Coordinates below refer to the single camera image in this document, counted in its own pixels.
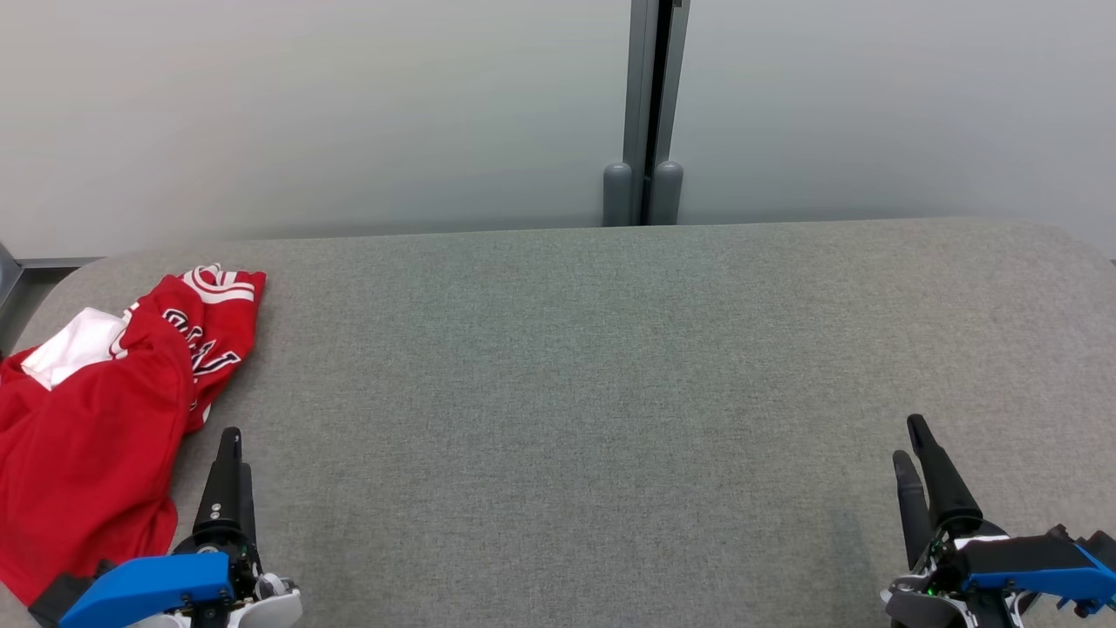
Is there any grey partition end post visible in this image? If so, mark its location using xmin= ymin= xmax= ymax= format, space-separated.
xmin=0 ymin=242 xmax=24 ymax=306

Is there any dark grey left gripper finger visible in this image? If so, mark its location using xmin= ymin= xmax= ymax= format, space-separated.
xmin=240 ymin=464 xmax=258 ymax=546
xmin=194 ymin=427 xmax=245 ymax=537

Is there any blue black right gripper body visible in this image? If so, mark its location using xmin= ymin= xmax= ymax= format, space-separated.
xmin=881 ymin=522 xmax=1116 ymax=628

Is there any red Bulls shirt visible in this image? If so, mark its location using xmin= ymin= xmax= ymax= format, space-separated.
xmin=0 ymin=323 xmax=194 ymax=607

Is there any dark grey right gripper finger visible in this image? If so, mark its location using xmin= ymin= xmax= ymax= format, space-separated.
xmin=893 ymin=450 xmax=934 ymax=570
xmin=907 ymin=414 xmax=984 ymax=535

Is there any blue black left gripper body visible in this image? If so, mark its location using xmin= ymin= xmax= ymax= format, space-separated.
xmin=59 ymin=532 xmax=262 ymax=628

